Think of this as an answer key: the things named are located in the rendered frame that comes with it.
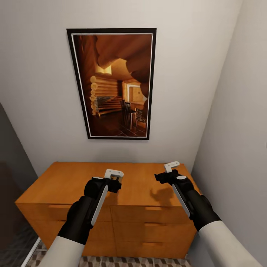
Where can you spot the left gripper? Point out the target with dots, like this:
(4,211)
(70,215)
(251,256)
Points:
(114,185)

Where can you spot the door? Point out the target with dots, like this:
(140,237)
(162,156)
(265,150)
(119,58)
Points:
(17,236)

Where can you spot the shower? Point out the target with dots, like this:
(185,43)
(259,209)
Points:
(31,252)

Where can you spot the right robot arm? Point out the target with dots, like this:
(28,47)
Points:
(223,247)

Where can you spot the cabinet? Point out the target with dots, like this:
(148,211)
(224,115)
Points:
(142,219)

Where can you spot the picture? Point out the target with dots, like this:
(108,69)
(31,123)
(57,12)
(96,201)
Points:
(114,70)

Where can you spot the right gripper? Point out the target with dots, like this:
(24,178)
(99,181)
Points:
(164,177)

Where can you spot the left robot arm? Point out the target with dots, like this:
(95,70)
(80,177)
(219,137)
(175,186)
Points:
(67,248)

